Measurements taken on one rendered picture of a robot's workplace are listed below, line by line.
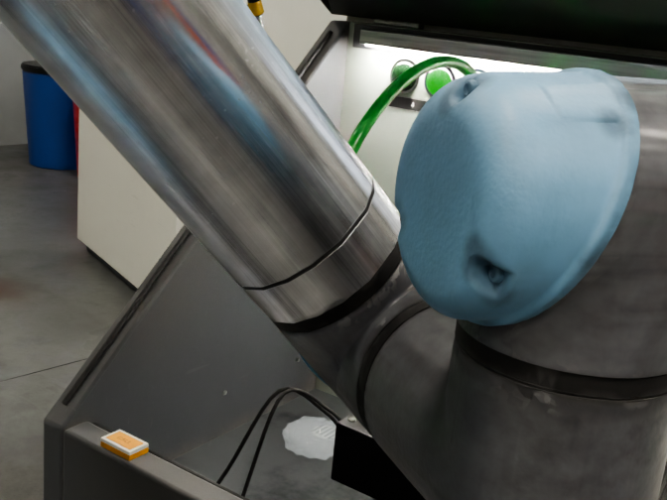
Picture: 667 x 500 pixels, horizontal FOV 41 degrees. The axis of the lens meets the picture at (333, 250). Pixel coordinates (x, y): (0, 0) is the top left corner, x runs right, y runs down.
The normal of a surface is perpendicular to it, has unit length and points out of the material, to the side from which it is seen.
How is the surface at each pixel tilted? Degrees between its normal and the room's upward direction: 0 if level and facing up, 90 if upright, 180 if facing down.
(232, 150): 93
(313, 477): 0
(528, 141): 52
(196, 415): 90
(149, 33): 93
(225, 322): 90
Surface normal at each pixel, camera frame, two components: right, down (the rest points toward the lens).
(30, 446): 0.09, -0.96
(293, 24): 0.55, 0.28
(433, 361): -0.62, -0.64
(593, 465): 0.06, 0.28
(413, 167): -0.92, 0.02
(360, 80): -0.58, 0.18
